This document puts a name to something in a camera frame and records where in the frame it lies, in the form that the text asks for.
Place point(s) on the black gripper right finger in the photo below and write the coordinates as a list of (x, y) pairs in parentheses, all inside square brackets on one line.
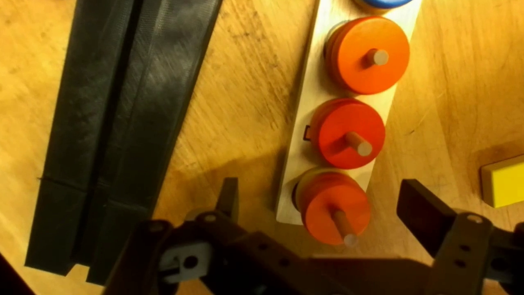
[(424, 215)]

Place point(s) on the blue disc on peg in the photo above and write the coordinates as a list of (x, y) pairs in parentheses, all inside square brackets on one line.
[(380, 5)]

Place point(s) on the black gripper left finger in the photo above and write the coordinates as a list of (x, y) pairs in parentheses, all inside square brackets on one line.
[(227, 200)]

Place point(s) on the red-orange disc on peg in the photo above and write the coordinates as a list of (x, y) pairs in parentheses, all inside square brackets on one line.
[(345, 133)]

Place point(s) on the black bar clamp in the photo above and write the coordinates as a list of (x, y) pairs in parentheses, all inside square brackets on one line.
[(124, 89)]

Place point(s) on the large orange disc on peg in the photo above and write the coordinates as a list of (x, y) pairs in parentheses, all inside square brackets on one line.
[(367, 54)]

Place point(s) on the yellow wooden cube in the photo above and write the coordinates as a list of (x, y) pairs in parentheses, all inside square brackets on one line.
[(502, 182)]

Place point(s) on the small orange disc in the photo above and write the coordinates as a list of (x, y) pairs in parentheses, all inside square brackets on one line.
[(332, 207)]

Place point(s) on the white wooden peg rack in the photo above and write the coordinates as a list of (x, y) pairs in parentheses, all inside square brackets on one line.
[(314, 89)]

